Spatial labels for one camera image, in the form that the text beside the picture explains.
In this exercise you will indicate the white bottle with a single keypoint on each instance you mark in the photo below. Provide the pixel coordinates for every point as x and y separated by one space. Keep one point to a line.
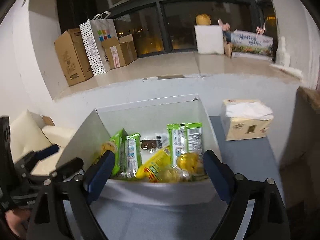
282 56

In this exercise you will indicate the tissue box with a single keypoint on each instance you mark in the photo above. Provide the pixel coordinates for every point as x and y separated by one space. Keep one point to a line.
245 119

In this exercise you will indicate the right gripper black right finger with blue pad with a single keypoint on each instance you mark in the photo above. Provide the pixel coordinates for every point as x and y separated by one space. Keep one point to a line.
268 219

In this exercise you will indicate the green noodle snack packet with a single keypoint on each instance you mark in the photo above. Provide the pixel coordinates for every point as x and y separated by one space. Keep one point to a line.
128 157

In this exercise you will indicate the green yellow cracker packet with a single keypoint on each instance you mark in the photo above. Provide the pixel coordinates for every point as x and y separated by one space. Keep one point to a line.
158 169

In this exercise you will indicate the dark wooden cabinet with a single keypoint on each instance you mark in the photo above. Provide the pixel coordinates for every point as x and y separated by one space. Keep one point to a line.
299 166

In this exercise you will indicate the white foam box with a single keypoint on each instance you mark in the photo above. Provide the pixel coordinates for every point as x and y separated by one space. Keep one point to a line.
209 39

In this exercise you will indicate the long green snack pack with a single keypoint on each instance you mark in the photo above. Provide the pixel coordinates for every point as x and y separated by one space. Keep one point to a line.
185 138

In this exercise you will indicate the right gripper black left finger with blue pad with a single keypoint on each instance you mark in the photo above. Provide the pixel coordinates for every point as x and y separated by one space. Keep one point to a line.
48 217

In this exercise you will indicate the cream sofa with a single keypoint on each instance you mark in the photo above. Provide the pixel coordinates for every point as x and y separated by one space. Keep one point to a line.
29 133

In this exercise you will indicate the white dotted paper bag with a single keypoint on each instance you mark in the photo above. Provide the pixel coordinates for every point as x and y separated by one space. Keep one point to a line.
93 33

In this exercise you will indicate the large cardboard box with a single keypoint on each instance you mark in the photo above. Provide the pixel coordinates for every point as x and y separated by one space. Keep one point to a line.
72 57

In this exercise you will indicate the printed landscape carton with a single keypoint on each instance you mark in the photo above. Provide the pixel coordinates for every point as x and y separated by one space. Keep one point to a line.
251 45

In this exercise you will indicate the dark chocolate snack packet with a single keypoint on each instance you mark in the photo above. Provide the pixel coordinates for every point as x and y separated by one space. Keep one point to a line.
155 143

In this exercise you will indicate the orange pomelo fruit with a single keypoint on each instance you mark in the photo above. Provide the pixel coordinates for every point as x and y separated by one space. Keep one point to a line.
203 19

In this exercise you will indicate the orange jelly cup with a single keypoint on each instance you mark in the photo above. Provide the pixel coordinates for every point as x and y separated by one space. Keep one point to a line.
190 162

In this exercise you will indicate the person's left hand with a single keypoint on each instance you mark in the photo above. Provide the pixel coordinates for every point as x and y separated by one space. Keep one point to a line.
16 219

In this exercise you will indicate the white storage box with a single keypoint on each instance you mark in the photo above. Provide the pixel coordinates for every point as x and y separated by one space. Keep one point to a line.
146 117

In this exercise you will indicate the small cardboard box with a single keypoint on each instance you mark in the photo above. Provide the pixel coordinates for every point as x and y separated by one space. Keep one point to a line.
120 52

